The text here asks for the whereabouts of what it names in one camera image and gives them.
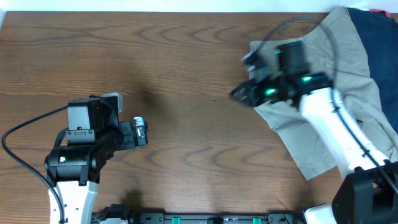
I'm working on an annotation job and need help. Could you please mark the khaki shorts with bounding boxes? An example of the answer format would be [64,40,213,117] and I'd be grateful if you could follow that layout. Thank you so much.
[256,6,397,179]

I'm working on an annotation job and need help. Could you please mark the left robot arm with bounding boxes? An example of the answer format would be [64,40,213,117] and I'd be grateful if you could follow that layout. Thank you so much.
[45,117,148,223]

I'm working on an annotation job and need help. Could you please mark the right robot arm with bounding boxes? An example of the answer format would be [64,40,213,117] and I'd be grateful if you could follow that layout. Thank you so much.
[229,68,397,223]

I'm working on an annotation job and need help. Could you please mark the navy blue garment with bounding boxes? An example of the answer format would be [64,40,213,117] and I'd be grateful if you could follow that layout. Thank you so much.
[348,7,397,131]

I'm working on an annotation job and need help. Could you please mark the red garment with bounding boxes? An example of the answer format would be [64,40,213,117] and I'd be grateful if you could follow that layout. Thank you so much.
[370,9,391,18]

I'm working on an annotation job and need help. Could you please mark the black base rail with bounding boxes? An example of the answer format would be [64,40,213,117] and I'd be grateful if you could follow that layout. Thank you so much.
[91,203,307,224]

